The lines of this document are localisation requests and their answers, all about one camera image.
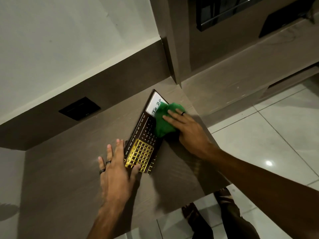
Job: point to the person's right forearm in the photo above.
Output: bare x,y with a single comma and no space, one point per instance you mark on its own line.
261,189

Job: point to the dark brown calendar board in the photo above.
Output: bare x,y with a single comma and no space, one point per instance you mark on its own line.
143,144

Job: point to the person's left forearm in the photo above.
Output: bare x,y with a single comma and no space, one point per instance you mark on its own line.
109,221

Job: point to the black framed glass panel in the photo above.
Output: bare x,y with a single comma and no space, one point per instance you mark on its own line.
224,11

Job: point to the person's leg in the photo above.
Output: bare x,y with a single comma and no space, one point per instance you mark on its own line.
234,216
196,224

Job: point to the person's right hand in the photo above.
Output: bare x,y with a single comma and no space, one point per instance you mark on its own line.
192,134

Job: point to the person's left thumb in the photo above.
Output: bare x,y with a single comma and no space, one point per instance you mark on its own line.
135,170

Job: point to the person's left hand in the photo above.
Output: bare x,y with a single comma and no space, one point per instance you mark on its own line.
116,182

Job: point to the black wall socket plate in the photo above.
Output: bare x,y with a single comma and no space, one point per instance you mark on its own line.
79,108

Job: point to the person's right middle finger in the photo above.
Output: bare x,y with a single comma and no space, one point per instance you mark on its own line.
174,113

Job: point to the person's right leg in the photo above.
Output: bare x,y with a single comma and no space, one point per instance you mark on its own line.
234,216

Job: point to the brown wooden divider panel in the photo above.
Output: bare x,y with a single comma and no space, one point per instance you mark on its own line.
167,39

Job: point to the green cleaning cloth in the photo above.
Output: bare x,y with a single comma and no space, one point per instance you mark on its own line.
165,126

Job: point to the person's left little finger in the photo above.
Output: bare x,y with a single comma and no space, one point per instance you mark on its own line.
101,165

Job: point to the person's left leg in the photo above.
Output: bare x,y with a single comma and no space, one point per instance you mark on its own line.
196,224

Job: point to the person's left middle finger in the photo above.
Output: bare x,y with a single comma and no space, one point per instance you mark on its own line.
120,153

